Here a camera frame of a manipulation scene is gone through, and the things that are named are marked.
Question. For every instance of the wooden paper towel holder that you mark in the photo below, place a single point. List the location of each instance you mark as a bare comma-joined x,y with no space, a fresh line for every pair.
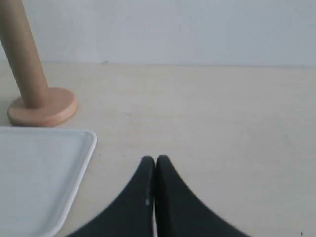
60,106

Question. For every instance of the white plastic tray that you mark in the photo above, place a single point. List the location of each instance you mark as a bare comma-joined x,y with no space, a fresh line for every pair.
40,173

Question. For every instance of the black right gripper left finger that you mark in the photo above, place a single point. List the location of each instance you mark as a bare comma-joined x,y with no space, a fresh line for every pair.
131,213

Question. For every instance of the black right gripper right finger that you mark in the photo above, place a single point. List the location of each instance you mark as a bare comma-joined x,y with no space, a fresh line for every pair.
179,212

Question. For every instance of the brown cardboard tube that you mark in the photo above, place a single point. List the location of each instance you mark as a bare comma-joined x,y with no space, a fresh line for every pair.
19,46

